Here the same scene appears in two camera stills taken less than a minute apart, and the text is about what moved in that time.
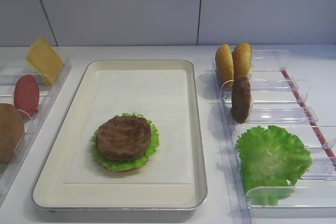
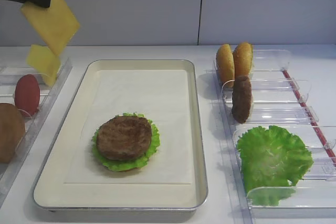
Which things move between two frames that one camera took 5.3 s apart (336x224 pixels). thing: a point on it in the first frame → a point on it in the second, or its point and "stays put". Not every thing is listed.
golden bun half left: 224,66 stays put
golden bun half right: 242,59 stays put
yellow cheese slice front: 42,58 → 56,24
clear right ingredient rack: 284,157 stays put
